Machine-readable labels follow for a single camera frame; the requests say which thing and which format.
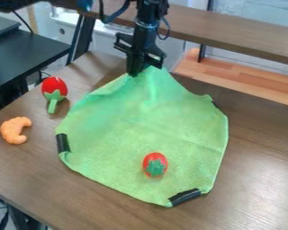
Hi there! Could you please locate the red toy strawberry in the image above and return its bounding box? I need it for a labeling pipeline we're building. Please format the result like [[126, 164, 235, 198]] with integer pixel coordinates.
[[40, 75, 70, 115]]

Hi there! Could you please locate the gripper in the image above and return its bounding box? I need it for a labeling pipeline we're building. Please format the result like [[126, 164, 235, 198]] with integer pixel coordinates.
[[112, 22, 168, 78]]

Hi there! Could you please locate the green cloth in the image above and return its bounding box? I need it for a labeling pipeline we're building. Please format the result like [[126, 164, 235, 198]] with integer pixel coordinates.
[[55, 66, 231, 208]]

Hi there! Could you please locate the wooden shelf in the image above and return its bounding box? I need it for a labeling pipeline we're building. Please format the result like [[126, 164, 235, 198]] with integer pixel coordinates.
[[49, 0, 288, 109]]

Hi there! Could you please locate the orange toy croissant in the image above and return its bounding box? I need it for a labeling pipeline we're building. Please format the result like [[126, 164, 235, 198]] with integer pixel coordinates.
[[0, 116, 34, 146]]

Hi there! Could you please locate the black side table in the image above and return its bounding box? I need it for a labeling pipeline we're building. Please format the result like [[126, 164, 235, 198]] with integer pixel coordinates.
[[0, 13, 72, 116]]

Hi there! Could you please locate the red toy tomato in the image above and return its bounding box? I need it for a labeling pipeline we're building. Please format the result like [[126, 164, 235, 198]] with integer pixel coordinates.
[[141, 152, 170, 180]]

